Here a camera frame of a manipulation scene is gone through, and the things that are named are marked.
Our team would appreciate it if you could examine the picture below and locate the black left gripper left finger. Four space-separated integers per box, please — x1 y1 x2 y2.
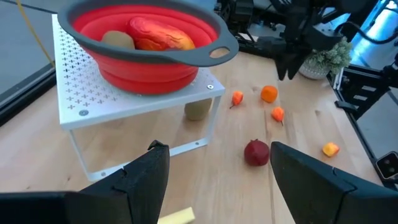
65 140 170 224

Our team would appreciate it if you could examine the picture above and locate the white perforated metal shelf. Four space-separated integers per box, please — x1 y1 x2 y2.
51 14 226 182

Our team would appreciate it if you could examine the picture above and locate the red collapsible bowl grey rim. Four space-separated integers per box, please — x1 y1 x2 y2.
57 0 239 96

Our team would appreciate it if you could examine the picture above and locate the grey depth camera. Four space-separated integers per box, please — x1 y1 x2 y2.
375 151 398 180

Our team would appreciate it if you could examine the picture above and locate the dark red pomegranate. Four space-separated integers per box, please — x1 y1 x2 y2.
243 139 271 167

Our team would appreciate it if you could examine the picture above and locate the orange tangerine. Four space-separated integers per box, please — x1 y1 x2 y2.
260 85 279 104

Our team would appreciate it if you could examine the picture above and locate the brown kiwi fruit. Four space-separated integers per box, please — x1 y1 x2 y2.
184 98 213 121

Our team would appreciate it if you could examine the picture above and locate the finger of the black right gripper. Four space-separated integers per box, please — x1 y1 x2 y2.
275 58 289 81
287 53 308 80

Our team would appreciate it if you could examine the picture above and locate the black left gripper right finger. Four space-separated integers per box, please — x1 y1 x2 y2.
270 141 376 224

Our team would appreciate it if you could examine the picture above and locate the red yellow mango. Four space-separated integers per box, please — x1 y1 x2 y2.
126 16 197 52

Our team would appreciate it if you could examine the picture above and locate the orange yellow pepper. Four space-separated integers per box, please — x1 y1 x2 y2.
322 142 341 158

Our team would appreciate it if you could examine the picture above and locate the yellow-green mango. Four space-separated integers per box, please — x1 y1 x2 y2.
101 30 136 50

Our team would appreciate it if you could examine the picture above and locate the small orange pepper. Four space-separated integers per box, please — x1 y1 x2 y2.
271 106 285 126
229 90 244 110

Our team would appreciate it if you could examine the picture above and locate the green potted plant white pot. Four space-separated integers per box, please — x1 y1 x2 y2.
298 36 354 80

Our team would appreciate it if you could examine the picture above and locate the small pale yellow piece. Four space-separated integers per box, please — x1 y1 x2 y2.
157 207 196 224

